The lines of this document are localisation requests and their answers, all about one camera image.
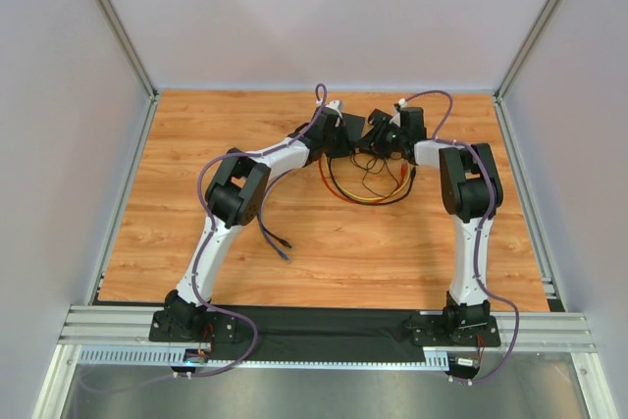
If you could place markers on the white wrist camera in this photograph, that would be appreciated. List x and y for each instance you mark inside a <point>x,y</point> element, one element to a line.
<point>336,107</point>
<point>398,107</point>

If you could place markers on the aluminium right frame post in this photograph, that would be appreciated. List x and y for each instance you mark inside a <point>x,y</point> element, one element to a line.
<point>531,40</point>

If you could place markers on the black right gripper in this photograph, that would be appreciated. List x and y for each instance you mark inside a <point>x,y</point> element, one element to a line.
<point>378,130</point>

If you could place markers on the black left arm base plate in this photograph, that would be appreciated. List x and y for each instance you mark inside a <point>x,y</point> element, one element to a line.
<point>225,328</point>

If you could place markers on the aluminium left frame post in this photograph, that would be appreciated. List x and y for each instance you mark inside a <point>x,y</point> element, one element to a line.
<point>116,25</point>

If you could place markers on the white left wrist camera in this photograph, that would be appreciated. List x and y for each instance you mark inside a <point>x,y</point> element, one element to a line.
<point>336,107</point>

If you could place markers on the grey slotted cable duct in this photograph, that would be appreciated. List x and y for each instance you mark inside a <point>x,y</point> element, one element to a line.
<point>179,357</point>

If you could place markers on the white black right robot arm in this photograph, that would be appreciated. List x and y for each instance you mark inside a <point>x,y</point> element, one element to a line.
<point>471,193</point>

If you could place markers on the aluminium frame post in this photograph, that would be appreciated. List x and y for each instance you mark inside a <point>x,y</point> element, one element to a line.
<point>531,40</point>
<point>116,25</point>

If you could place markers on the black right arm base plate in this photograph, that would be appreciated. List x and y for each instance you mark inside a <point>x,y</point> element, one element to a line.
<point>435,330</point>

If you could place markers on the black network switch box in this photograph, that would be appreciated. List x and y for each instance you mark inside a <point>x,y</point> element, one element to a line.
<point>354,126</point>

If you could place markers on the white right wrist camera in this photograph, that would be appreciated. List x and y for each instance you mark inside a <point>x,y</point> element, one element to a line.
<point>398,107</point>

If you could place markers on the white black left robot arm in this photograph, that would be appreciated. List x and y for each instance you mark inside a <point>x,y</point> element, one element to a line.
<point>231,191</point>

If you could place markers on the black cloth strip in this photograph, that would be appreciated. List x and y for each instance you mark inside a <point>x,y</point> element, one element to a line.
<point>310,334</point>

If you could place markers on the black power adapter with cord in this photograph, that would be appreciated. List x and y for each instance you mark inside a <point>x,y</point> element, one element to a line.
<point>372,165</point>

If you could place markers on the aluminium front frame rail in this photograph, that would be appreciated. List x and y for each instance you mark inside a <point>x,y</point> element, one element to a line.
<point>129,325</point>

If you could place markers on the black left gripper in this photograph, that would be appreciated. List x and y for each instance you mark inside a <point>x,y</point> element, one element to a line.
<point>344,133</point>

